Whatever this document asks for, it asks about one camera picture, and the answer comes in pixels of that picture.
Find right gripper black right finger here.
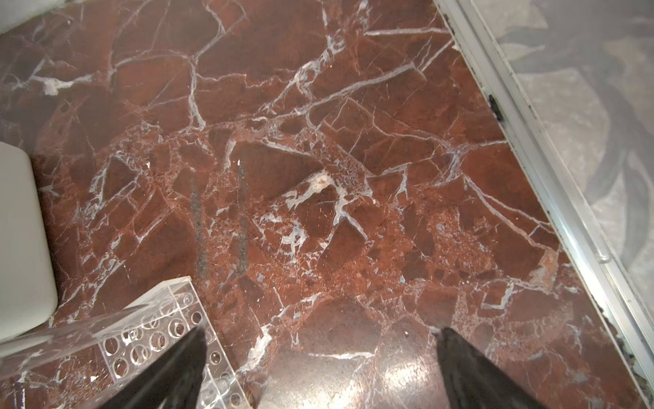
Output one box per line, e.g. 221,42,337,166
435,327,544,408

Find white plastic storage bin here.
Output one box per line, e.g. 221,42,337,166
1,142,58,340

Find clear acrylic test tube rack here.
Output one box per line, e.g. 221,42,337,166
1,276,250,408

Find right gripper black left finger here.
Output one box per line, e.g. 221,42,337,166
102,327,207,408

